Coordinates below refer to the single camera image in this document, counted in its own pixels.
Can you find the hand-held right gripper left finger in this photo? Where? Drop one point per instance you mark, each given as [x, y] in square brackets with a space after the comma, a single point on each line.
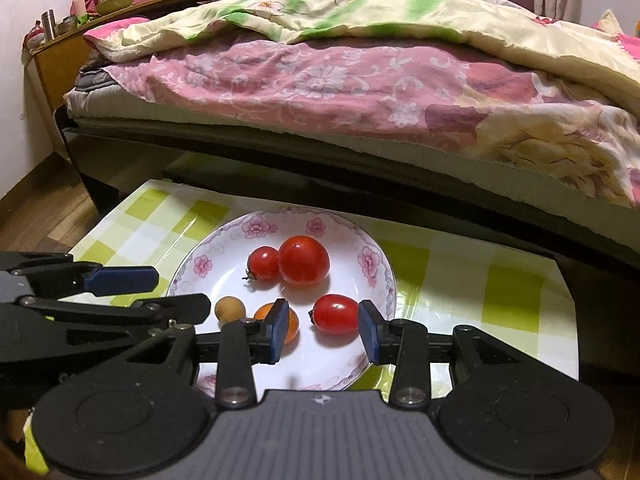
[278, 332]

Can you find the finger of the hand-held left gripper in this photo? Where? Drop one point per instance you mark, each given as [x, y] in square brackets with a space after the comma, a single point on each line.
[150, 307]
[122, 280]

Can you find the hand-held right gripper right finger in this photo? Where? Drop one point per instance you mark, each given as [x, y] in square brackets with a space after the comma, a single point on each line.
[370, 331]

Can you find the orange tomato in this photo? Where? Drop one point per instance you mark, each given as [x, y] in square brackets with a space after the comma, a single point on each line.
[292, 324]

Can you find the oblong red cherry tomato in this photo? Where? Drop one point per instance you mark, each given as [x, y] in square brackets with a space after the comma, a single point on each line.
[336, 314]

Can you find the brown longan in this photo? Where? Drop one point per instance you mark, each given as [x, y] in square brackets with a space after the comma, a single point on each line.
[230, 310]

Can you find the white floral rimmed plate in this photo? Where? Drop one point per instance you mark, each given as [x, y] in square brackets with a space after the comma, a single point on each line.
[310, 290]

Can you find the small round red tomato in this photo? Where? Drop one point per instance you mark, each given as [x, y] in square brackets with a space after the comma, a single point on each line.
[263, 263]

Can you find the large red tomato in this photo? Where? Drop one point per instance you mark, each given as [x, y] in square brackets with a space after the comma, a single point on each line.
[303, 261]

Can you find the green checkered tablecloth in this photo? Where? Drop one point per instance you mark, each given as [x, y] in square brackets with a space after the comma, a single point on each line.
[500, 300]

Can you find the grey mattress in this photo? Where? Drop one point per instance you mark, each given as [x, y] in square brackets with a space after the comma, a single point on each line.
[250, 127]

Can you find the wooden cabinet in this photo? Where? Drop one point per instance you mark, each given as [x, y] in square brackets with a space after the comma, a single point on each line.
[60, 65]

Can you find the bed with floral quilts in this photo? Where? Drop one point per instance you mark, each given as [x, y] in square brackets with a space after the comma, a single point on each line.
[325, 85]

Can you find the glass jar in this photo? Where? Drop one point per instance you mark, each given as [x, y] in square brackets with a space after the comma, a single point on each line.
[67, 25]

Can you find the metal thermos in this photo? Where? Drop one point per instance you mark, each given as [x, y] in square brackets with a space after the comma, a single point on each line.
[48, 25]

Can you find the green bowl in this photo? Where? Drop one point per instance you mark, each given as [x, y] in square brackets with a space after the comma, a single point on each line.
[115, 2]

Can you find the cream green floral quilt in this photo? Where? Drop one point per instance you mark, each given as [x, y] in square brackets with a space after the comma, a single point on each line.
[400, 12]

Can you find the bright pink printed blanket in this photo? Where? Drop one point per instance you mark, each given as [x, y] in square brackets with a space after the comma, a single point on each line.
[627, 42]

